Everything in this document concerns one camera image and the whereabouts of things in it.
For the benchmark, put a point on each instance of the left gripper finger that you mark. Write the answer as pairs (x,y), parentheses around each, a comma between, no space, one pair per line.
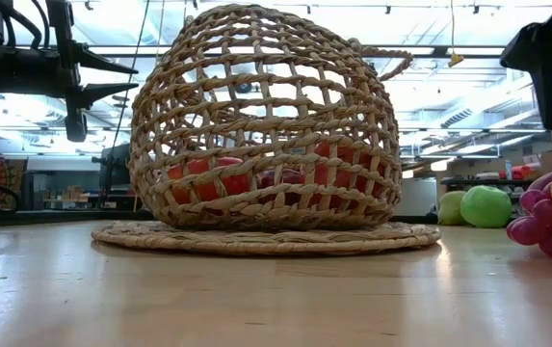
(99,91)
(95,58)

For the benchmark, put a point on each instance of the bright green apple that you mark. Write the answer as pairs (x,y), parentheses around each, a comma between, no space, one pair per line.
(485,207)

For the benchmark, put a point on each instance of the purple grape bunch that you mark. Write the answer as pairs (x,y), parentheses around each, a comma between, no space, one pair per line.
(526,229)

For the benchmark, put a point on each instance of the green pear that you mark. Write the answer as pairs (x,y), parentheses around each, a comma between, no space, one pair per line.
(451,209)

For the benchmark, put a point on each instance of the open-weave seagrass basket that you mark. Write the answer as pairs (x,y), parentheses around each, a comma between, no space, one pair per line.
(280,217)

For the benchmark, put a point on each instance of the small red apple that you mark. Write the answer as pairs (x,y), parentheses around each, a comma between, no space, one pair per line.
(340,176)

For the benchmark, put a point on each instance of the black monitor on stand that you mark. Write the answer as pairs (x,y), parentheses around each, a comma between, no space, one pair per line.
(119,166)

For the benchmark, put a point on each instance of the red items on table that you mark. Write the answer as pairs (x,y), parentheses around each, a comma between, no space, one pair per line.
(518,172)

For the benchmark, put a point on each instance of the round woven seagrass mat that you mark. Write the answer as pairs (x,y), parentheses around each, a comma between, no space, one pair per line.
(266,241)

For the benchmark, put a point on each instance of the colourful wall picture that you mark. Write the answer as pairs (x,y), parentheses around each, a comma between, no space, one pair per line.
(1,183)

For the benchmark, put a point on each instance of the black aluminium rig frame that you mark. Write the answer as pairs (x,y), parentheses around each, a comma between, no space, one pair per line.
(63,219)

